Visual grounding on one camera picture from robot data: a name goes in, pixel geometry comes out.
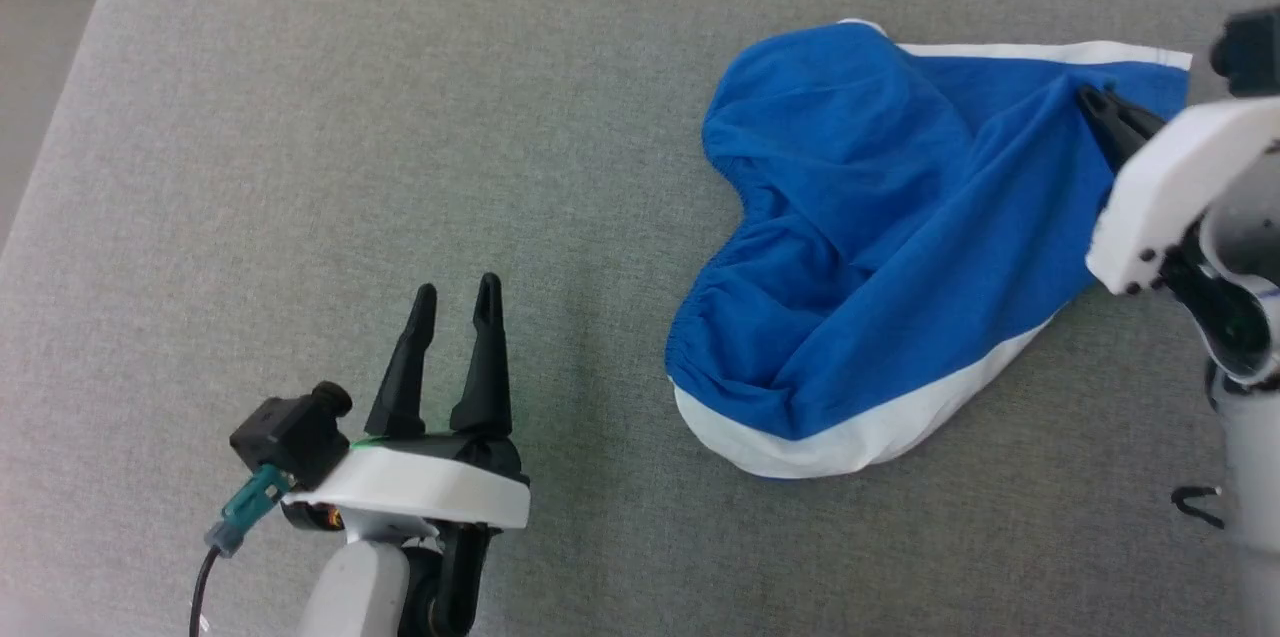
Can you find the grey fabric sofa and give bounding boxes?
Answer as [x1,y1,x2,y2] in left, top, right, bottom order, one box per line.
[0,0,1280,637]

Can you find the blue shorts with white stripes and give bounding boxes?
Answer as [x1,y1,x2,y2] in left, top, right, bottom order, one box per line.
[665,17,1194,480]

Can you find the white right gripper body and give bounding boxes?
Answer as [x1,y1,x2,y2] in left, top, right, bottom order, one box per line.
[1085,96,1280,297]

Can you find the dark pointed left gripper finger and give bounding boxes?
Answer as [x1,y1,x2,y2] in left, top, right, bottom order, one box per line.
[449,272,514,439]
[364,283,439,439]

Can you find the black left cable teal plug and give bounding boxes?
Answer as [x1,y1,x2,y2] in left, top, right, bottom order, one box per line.
[189,464,293,637]

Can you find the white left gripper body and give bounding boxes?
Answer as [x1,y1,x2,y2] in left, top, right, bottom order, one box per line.
[282,431,532,532]

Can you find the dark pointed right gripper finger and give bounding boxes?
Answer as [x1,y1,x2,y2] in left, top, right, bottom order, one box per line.
[1076,84,1168,174]

